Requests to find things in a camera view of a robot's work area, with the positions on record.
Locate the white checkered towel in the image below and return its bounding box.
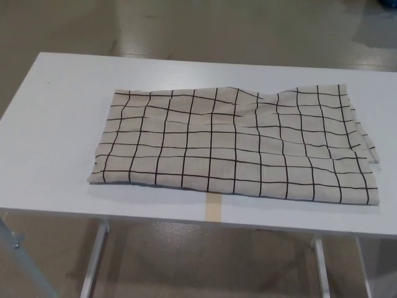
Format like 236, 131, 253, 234
86, 86, 381, 207

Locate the beige tape strip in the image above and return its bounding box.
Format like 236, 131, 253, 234
205, 192, 223, 224

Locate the white table leg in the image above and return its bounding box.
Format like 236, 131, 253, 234
355, 237, 373, 298
312, 238, 330, 298
79, 220, 110, 298

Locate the grey metal stand frame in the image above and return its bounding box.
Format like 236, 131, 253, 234
0, 213, 62, 298

